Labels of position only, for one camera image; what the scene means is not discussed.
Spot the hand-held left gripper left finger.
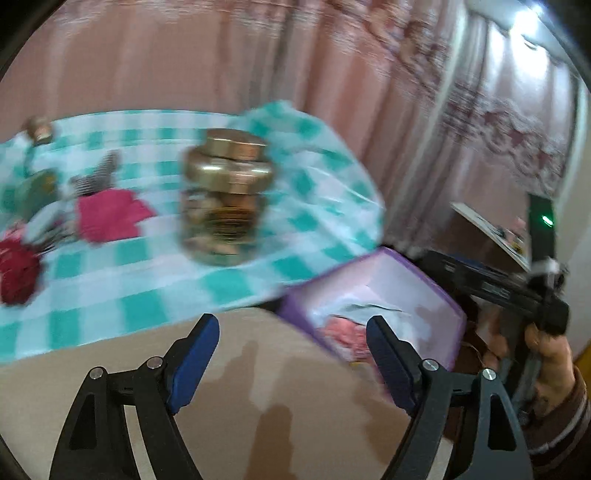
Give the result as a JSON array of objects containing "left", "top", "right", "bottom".
[{"left": 48, "top": 313, "right": 220, "bottom": 480}]

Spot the beige upholstered stool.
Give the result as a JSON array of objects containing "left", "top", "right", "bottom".
[{"left": 0, "top": 307, "right": 455, "bottom": 480}]

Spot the teal white checked tablecloth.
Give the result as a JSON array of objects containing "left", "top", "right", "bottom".
[{"left": 0, "top": 100, "right": 387, "bottom": 365}]

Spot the person's right forearm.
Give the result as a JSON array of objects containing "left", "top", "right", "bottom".
[{"left": 522, "top": 364, "right": 591, "bottom": 469}]

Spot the white desk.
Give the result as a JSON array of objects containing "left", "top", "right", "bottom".
[{"left": 450, "top": 200, "right": 532, "bottom": 271}]

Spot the purple box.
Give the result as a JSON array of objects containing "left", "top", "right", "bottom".
[{"left": 277, "top": 247, "right": 467, "bottom": 372}]

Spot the pink fleece towel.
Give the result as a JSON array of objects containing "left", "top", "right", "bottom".
[{"left": 321, "top": 316, "right": 375, "bottom": 361}]

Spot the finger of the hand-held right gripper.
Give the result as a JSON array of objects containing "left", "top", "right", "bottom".
[{"left": 413, "top": 249, "right": 485, "bottom": 296}]

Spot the dark red cloth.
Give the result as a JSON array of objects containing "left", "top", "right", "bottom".
[{"left": 0, "top": 237, "right": 42, "bottom": 305}]

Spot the pink curtain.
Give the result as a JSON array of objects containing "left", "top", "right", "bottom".
[{"left": 0, "top": 0, "right": 583, "bottom": 259}]

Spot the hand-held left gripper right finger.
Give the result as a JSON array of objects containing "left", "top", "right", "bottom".
[{"left": 366, "top": 315, "right": 534, "bottom": 480}]

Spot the black white checked bow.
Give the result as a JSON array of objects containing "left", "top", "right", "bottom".
[{"left": 69, "top": 150, "right": 121, "bottom": 199}]

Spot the magenta cloth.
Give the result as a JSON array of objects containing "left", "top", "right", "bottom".
[{"left": 76, "top": 188, "right": 155, "bottom": 243}]

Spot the person's right hand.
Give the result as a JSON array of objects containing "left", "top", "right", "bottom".
[{"left": 489, "top": 320, "right": 575, "bottom": 409}]

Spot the glass jar with gold lid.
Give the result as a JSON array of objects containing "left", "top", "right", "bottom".
[{"left": 178, "top": 129, "right": 276, "bottom": 267}]

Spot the green gramophone speaker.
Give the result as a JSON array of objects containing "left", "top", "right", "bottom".
[{"left": 9, "top": 115, "right": 63, "bottom": 220}]

